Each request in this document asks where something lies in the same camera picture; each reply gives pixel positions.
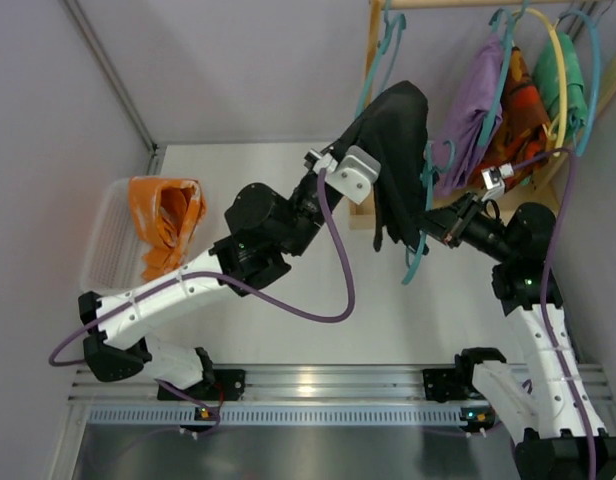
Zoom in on black trousers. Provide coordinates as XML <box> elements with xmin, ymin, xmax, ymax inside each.
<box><xmin>332</xmin><ymin>80</ymin><xmax>428</xmax><ymax>251</ymax></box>

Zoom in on orange white trousers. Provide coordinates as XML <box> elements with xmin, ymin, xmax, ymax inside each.
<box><xmin>128</xmin><ymin>176</ymin><xmax>206</xmax><ymax>282</ymax></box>

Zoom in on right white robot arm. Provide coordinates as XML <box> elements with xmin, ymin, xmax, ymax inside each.
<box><xmin>415</xmin><ymin>194</ymin><xmax>616</xmax><ymax>479</ymax></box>

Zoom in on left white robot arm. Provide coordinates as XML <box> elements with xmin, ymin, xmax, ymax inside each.
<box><xmin>79</xmin><ymin>148</ymin><xmax>358</xmax><ymax>391</ymax></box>

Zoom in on purple trousers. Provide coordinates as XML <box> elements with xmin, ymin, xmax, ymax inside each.
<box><xmin>432</xmin><ymin>34</ymin><xmax>504</xmax><ymax>198</ymax></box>

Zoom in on orange red patterned trousers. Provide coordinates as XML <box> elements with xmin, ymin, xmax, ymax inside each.
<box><xmin>470</xmin><ymin>46</ymin><xmax>550</xmax><ymax>188</ymax></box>

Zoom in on green trousers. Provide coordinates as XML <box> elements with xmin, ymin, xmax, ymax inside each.
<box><xmin>518</xmin><ymin>32</ymin><xmax>589</xmax><ymax>188</ymax></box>

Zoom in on yellow hanger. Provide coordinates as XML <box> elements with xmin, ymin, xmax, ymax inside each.
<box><xmin>523</xmin><ymin>6</ymin><xmax>568</xmax><ymax>149</ymax></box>

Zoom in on blue hanger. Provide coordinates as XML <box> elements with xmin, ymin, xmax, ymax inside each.
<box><xmin>559</xmin><ymin>10</ymin><xmax>601</xmax><ymax>157</ymax></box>

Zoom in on wooden clothes rack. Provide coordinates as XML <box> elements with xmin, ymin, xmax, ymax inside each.
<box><xmin>349</xmin><ymin>1</ymin><xmax>616</xmax><ymax>230</ymax></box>

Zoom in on white plastic basket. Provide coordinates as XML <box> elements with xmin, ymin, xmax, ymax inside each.
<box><xmin>80</xmin><ymin>178</ymin><xmax>149</xmax><ymax>295</ymax></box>

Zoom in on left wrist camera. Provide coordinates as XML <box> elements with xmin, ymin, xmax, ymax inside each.
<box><xmin>305</xmin><ymin>145</ymin><xmax>381</xmax><ymax>205</ymax></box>

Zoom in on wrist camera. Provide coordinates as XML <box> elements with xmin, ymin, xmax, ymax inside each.
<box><xmin>481</xmin><ymin>163</ymin><xmax>514</xmax><ymax>202</ymax></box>
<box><xmin>305</xmin><ymin>145</ymin><xmax>381</xmax><ymax>205</ymax></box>

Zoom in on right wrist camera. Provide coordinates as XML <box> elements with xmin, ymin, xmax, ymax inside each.
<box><xmin>481</xmin><ymin>163</ymin><xmax>514</xmax><ymax>202</ymax></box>

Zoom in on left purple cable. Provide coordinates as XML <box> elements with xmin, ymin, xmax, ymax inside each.
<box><xmin>47</xmin><ymin>167</ymin><xmax>357</xmax><ymax>436</ymax></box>

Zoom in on purple cable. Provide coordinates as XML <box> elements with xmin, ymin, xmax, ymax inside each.
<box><xmin>47</xmin><ymin>167</ymin><xmax>357</xmax><ymax>436</ymax></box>
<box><xmin>417</xmin><ymin>147</ymin><xmax>599</xmax><ymax>480</ymax></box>

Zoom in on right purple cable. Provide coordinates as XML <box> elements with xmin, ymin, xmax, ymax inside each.
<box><xmin>417</xmin><ymin>147</ymin><xmax>599</xmax><ymax>480</ymax></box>

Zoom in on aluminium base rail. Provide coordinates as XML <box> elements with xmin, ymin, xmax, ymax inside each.
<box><xmin>67</xmin><ymin>363</ymin><xmax>614</xmax><ymax>402</ymax></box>

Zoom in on grey slotted cable duct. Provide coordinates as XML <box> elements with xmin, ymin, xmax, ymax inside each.
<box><xmin>88</xmin><ymin>404</ymin><xmax>485</xmax><ymax>427</ymax></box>

